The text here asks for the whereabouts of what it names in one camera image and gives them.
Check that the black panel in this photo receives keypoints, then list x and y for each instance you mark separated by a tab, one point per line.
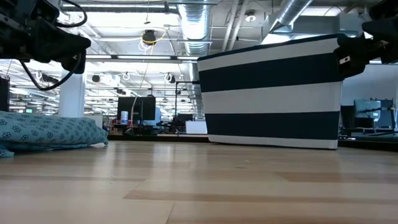
3	96

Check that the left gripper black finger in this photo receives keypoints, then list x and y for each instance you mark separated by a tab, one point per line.
82	46

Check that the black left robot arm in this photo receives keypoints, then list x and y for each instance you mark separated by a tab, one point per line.
18	31

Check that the white column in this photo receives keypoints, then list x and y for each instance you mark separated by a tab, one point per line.
73	99

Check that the black hanging ceiling device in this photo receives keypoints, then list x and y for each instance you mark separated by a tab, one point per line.
149	37

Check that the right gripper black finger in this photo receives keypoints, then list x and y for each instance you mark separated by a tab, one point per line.
349	70

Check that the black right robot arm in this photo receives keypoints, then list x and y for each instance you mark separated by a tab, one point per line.
385	28

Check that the silver ribbed ventilation duct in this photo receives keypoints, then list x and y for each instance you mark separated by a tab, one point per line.
196	25

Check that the white box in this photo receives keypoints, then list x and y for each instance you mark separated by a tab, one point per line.
196	127

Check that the grey computer monitor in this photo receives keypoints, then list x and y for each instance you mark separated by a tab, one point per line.
367	109

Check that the blue flower-patterned cloth pouch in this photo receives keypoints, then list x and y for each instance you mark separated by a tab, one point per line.
46	130

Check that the smooth silver ventilation duct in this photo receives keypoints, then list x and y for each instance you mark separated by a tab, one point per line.
289	12

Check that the white canister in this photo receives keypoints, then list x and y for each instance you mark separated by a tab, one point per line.
124	117

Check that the black aluminium table frame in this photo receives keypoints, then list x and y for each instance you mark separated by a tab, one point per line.
155	137

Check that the navy white striped fabric basket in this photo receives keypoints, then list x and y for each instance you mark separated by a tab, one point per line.
270	102

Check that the black computer monitor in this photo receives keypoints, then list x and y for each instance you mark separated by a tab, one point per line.
146	109

